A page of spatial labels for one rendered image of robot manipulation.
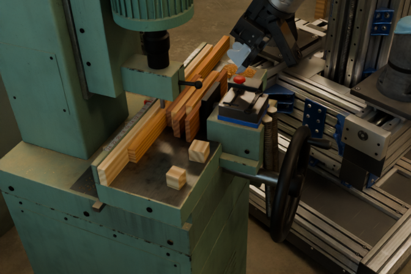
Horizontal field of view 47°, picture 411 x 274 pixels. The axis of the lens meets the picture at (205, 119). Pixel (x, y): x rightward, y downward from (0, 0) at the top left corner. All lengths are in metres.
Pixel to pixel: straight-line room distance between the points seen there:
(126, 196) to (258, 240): 1.13
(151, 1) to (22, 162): 0.61
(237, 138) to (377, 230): 0.96
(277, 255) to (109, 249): 0.93
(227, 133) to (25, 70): 0.50
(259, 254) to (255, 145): 1.00
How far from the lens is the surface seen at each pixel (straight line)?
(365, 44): 1.67
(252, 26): 1.03
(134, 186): 1.05
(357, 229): 1.92
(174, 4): 0.98
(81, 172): 1.27
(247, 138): 1.10
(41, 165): 1.32
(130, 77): 1.14
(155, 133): 1.15
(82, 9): 1.07
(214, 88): 1.16
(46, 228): 1.41
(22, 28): 1.15
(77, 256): 1.43
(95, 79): 1.15
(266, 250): 2.07
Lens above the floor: 1.63
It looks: 37 degrees down
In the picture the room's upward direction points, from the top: 2 degrees counter-clockwise
